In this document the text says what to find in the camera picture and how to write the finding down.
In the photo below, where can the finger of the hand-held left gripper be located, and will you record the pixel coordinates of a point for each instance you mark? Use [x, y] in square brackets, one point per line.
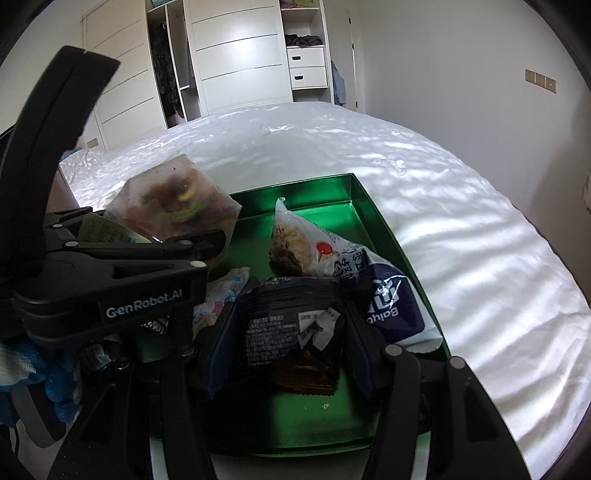
[64, 219]
[184, 249]

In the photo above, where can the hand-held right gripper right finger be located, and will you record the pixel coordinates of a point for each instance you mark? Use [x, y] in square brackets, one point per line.
[362, 355]

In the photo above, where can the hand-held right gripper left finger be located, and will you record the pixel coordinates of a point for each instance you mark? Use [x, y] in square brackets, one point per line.
[220, 355]

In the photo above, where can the clear pink candy packet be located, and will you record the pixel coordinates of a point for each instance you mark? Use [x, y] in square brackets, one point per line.
[224, 288]

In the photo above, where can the clear dried fruit bag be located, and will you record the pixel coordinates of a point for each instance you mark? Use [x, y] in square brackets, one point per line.
[175, 194]

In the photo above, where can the blue and white milk packet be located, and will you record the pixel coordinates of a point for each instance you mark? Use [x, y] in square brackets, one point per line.
[392, 300]

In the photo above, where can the black snack packet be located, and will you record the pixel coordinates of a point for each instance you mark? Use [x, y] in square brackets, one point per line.
[277, 323]

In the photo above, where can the white cereal snack packet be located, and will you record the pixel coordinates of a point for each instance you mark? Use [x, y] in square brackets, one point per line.
[295, 240]

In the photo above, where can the green tray box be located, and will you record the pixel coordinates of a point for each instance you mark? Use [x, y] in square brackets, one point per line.
[332, 203]

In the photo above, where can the person's left hand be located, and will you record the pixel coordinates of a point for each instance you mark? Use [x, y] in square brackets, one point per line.
[55, 383]

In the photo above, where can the brown and black kettle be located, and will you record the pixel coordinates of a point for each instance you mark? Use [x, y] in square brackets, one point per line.
[46, 115]

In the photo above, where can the white bed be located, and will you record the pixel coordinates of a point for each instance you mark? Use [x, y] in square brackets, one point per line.
[461, 221]

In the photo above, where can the dark hanging clothes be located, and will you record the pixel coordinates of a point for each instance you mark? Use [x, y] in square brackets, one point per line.
[164, 69]

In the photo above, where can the white wardrobe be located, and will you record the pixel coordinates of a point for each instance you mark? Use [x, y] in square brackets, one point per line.
[240, 60]

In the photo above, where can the blue hanging garment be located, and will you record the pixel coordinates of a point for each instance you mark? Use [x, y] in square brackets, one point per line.
[338, 83]

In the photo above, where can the folded dark clothes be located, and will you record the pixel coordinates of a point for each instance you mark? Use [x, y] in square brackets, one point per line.
[302, 41]

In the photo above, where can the white door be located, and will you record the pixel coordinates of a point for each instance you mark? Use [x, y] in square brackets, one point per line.
[356, 60]

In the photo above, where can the folded light clothes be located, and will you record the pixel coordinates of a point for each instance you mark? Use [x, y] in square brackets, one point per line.
[298, 3]

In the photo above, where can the wall switch panel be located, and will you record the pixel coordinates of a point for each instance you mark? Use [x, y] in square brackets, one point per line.
[541, 80]

